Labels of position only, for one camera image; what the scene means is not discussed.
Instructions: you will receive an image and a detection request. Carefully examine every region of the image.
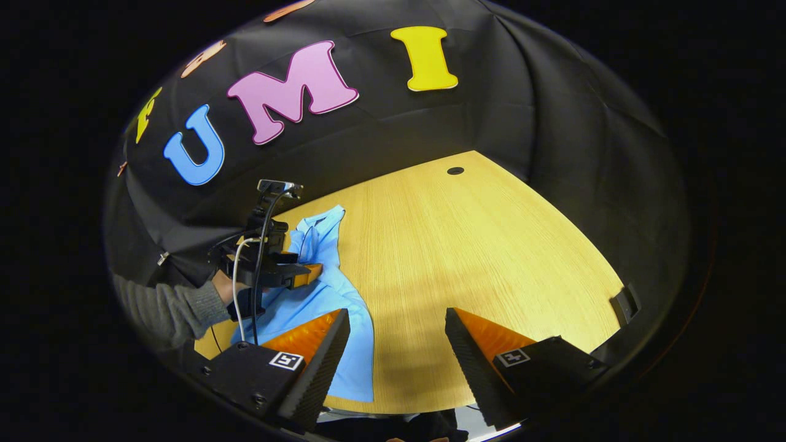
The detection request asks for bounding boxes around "light blue T-shirt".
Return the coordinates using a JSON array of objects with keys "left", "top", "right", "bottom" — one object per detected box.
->
[{"left": 230, "top": 204, "right": 375, "bottom": 403}]

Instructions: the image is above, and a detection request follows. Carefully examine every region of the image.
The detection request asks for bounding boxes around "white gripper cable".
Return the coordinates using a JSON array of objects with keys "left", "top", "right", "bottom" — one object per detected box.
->
[{"left": 232, "top": 238, "right": 262, "bottom": 343}]

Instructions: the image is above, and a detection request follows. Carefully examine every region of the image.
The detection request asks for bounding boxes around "black backdrop cloth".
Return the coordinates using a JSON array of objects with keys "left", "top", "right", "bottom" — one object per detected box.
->
[{"left": 104, "top": 0, "right": 688, "bottom": 369}]

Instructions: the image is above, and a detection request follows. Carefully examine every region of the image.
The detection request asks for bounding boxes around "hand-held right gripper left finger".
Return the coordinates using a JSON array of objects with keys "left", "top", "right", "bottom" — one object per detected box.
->
[{"left": 193, "top": 308, "right": 351, "bottom": 433}]

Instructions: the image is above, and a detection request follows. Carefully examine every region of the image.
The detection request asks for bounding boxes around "black table edge bracket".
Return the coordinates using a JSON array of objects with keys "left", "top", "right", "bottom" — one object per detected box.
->
[{"left": 610, "top": 284, "right": 642, "bottom": 326}]

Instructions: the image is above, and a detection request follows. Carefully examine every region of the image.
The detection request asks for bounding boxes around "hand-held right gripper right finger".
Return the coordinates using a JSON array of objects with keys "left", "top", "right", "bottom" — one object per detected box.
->
[{"left": 445, "top": 308, "right": 609, "bottom": 430}]

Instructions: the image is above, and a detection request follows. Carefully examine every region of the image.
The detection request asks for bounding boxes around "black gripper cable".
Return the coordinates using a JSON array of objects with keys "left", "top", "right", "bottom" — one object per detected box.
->
[{"left": 251, "top": 189, "right": 292, "bottom": 346}]

